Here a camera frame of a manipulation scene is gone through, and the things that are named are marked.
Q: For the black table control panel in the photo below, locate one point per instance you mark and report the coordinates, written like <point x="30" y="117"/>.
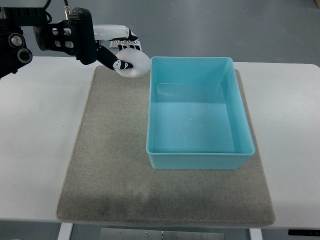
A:
<point x="304" y="232"/>

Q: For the white table leg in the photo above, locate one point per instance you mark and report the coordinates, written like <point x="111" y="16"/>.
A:
<point x="255" y="234"/>
<point x="65" y="231"/>

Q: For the left white table leg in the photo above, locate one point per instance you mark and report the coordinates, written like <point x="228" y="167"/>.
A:
<point x="65" y="231"/>

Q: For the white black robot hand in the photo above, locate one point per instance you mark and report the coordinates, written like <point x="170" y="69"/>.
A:
<point x="111" y="39"/>

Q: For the metal table frame plate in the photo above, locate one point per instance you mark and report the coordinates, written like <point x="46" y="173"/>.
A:
<point x="141" y="234"/>

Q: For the right white table leg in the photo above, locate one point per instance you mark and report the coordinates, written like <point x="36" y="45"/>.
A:
<point x="255" y="234"/>

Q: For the blue plastic box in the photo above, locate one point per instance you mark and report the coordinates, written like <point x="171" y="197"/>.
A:
<point x="196" y="117"/>

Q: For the white bunny toy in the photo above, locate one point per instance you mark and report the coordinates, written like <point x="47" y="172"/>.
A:
<point x="140" y="61"/>

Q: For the grey felt mat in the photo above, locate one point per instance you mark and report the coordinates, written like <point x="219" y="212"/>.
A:
<point x="110" y="180"/>

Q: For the upper floor socket plate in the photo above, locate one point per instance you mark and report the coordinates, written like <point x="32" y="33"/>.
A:
<point x="113" y="45"/>

